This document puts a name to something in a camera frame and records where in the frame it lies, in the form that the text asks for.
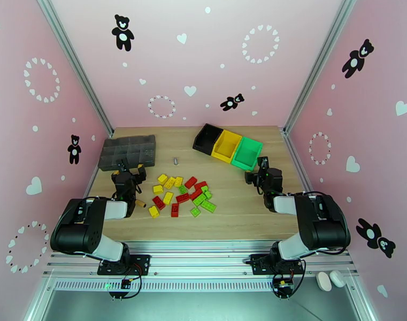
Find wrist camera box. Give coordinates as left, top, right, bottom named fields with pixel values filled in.
left=116, top=173, right=134, bottom=190
left=266, top=167, right=284, bottom=188

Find green plastic bin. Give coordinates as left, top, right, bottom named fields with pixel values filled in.
left=231, top=136, right=264, bottom=172

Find grey compartment organizer box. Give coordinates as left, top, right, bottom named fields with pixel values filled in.
left=97, top=134, right=157, bottom=172

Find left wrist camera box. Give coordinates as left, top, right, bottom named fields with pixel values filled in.
left=116, top=173, right=134, bottom=190

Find black plastic bin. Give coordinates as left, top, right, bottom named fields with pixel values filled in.
left=192, top=123, right=224, bottom=156

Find aluminium frame post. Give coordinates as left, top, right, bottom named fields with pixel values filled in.
left=283, top=0, right=361, bottom=134
left=34, top=0, right=114, bottom=139

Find white oval object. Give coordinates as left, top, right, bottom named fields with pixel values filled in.
left=316, top=271, right=333, bottom=292
left=329, top=270, right=347, bottom=288

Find slotted metal vent panel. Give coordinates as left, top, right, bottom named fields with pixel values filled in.
left=52, top=279, right=281, bottom=293

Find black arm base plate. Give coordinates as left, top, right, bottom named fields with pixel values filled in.
left=97, top=254, right=151, bottom=276
left=250, top=254, right=305, bottom=276

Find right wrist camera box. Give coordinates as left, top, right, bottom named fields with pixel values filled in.
left=266, top=167, right=284, bottom=188

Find power connector with cable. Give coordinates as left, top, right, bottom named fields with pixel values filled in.
left=109, top=274, right=143, bottom=300
left=271, top=274, right=306, bottom=299

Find yellow plastic bin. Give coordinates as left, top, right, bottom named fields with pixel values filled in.
left=211, top=129, right=243, bottom=164

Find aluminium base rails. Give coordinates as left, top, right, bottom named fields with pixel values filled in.
left=42, top=241, right=359, bottom=281

